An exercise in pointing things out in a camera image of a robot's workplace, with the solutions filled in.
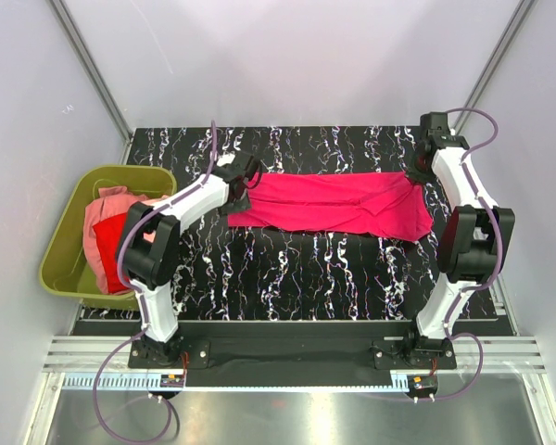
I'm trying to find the magenta pink t-shirt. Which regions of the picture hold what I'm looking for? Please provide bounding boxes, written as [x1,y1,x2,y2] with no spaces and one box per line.
[228,172,434,242]

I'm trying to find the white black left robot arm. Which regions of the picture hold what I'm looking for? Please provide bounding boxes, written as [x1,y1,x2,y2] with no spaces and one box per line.
[116,153,263,367]

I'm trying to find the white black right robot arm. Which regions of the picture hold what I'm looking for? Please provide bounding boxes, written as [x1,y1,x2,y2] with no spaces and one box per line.
[401,111,515,368]

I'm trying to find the light pink shirt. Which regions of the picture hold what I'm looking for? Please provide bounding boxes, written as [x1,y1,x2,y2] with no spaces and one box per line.
[143,195,169,206]

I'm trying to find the red folded shirt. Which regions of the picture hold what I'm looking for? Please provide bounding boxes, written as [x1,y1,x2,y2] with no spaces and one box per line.
[93,213,129,295]

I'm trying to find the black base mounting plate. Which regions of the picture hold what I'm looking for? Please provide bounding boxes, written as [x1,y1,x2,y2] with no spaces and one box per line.
[128,321,477,383]

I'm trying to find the olive green plastic bin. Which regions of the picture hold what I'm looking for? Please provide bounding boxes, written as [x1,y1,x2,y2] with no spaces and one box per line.
[39,165,177,311]

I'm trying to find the aluminium right frame post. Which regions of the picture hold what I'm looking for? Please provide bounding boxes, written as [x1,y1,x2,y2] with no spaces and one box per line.
[463,0,537,108]

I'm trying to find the aluminium frame post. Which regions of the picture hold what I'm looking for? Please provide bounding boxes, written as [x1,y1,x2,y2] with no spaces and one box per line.
[463,0,537,108]
[46,0,133,144]

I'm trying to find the aluminium left frame post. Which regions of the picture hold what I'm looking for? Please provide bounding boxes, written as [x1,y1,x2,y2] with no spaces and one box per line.
[46,0,133,144]

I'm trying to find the white slotted cable duct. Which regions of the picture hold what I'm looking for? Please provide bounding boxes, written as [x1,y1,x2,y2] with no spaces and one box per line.
[63,372,409,394]

